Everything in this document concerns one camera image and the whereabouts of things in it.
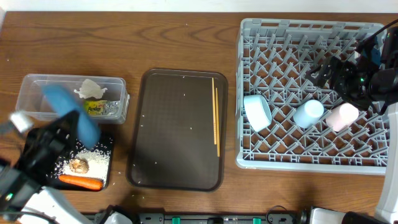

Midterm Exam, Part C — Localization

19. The large blue plate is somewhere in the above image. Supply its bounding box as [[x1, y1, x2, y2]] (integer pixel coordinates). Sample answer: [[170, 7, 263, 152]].
[[40, 84, 102, 149]]

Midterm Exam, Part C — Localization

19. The yellow green snack wrapper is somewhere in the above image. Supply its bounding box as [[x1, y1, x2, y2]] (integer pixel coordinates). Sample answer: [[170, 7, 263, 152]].
[[83, 100, 120, 116]]

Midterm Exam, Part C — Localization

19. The brown food scrap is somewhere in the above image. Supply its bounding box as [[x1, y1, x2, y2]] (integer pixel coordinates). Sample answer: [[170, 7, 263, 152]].
[[69, 159, 89, 174]]

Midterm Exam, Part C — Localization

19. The pink cup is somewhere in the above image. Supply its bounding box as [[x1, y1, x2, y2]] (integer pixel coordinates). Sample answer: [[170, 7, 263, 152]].
[[325, 103, 359, 132]]

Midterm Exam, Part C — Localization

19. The light blue cup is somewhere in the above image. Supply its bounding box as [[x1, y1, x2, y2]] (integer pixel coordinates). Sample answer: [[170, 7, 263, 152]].
[[293, 100, 324, 129]]

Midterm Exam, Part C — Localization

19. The white rice pile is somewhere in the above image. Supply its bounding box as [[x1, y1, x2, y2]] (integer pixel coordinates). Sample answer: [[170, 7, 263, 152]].
[[51, 143, 111, 183]]

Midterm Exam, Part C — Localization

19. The white tissue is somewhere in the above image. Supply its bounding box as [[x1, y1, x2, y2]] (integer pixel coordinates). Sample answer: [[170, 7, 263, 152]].
[[74, 79, 108, 99]]

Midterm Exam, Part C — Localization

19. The orange carrot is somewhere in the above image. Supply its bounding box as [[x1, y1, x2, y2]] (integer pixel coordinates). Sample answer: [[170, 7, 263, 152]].
[[58, 175, 103, 190]]

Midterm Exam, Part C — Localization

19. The light blue bowl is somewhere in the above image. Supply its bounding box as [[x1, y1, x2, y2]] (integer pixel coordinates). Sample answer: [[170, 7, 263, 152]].
[[243, 95, 272, 132]]

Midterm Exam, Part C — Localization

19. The wooden chopstick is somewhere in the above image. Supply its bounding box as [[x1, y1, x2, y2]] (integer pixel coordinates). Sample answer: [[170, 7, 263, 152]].
[[211, 78, 217, 145], [215, 88, 220, 157]]

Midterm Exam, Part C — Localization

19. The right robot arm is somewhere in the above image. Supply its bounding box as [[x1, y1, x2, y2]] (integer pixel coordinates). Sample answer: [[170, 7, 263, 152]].
[[301, 21, 397, 223]]

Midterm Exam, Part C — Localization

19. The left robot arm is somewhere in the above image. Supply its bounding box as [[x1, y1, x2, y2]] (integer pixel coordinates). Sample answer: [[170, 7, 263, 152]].
[[1, 110, 93, 223]]

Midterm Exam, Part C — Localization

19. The grey dishwasher rack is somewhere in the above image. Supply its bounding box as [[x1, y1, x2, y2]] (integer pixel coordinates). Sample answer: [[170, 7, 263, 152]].
[[235, 18, 389, 175]]

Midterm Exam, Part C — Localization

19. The black plastic tray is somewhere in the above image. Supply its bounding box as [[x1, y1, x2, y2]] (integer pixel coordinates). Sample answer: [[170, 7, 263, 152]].
[[16, 128, 115, 192]]

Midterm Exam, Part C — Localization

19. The clear plastic bin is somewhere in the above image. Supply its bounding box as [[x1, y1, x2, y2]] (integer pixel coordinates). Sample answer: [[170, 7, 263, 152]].
[[16, 74, 130, 124]]

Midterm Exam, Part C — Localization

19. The brown serving tray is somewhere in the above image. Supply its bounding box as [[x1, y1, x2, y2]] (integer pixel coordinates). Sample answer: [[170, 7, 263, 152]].
[[126, 68, 228, 192]]

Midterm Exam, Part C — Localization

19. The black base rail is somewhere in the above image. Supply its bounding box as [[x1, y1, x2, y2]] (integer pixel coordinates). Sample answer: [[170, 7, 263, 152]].
[[84, 205, 310, 224]]

